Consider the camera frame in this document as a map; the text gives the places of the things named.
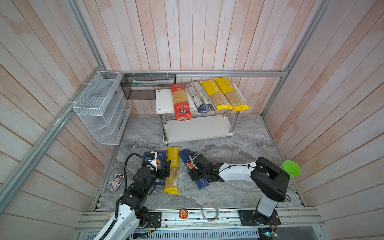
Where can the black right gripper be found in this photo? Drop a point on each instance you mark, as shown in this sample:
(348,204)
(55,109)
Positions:
(192,173)

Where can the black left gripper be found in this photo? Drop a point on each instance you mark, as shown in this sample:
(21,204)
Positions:
(166,171)

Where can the blue Barilla spaghetti box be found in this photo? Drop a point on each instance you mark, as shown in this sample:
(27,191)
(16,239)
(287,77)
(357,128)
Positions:
(184,154)

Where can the red spaghetti bag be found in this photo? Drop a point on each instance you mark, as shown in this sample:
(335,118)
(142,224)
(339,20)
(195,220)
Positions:
(181,104)

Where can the clear blue spaghetti bag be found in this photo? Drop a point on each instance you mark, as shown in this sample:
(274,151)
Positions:
(200,97)

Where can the yellow pasta bag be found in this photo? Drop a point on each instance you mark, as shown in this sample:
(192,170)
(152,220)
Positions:
(171,183)
(216,95)
(232,95)

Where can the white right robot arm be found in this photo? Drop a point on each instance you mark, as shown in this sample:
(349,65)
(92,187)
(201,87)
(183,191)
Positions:
(270,179)

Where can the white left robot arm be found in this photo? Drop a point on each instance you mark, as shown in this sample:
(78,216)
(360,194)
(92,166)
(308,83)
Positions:
(130,209)

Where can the dark blue pasta box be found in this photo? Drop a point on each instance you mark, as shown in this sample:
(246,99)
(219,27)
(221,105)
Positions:
(162,156)

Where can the white two-tier shelf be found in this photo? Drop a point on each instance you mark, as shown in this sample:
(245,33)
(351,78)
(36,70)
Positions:
(199,128)

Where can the red round sticker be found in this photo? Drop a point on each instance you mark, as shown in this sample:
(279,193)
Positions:
(183,214)

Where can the clear tape roll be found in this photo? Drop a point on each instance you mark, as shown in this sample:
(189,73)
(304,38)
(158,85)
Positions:
(210,212)

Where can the small card pack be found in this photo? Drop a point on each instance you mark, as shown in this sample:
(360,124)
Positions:
(115,183)

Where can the black mesh basket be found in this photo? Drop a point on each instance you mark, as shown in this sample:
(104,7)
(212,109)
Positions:
(142,87)

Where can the green plastic goblet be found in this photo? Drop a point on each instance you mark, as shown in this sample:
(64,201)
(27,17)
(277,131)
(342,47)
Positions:
(292,168)

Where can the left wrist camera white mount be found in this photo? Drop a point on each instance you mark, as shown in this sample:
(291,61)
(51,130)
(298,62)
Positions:
(151,158)

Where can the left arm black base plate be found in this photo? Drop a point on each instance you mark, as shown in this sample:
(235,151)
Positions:
(149,220)

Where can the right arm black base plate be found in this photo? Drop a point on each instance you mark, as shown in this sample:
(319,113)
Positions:
(254,218)

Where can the white wire mesh rack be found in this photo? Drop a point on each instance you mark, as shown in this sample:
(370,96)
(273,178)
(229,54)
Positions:
(103,109)

